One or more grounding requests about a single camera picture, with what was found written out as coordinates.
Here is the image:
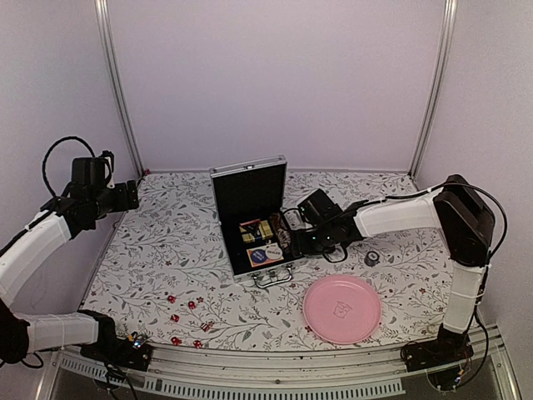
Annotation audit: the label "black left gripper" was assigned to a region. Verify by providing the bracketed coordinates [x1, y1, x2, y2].
[90, 178, 139, 218]

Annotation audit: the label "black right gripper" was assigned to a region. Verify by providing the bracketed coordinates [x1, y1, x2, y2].
[290, 224, 336, 258]

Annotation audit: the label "small stack poker chips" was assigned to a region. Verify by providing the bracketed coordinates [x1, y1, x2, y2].
[364, 251, 380, 267]

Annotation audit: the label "aluminium poker set case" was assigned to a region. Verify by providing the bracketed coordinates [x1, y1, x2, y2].
[210, 155, 305, 290]

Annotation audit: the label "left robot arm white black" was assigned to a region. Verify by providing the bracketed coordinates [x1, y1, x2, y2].
[1, 150, 139, 364]

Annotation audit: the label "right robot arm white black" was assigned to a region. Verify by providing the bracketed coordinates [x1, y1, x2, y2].
[288, 174, 501, 363]

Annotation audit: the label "row of poker chips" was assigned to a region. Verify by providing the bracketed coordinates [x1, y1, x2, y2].
[269, 212, 291, 253]

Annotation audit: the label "gold playing card deck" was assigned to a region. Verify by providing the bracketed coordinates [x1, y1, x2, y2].
[239, 219, 274, 243]

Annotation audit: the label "blue round blind button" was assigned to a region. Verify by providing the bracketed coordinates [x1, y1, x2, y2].
[247, 249, 270, 268]

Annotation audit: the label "pink plastic plate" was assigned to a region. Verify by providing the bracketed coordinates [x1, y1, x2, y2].
[302, 275, 381, 345]

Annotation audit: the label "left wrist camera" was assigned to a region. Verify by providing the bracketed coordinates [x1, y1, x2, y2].
[100, 150, 115, 189]

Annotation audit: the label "front aluminium rail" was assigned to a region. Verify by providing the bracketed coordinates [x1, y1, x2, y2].
[44, 332, 522, 399]

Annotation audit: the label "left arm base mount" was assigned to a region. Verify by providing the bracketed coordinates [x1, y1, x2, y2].
[80, 332, 153, 372]

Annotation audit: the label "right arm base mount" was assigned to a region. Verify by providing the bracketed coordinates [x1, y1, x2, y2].
[400, 339, 474, 372]

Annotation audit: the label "left aluminium frame post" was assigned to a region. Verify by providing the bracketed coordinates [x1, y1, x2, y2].
[94, 0, 145, 178]

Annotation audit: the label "aluminium frame post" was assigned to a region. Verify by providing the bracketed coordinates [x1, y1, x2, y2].
[94, 0, 145, 178]
[408, 0, 458, 180]

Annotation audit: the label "right aluminium frame post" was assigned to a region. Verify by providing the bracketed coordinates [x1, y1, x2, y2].
[408, 0, 458, 180]

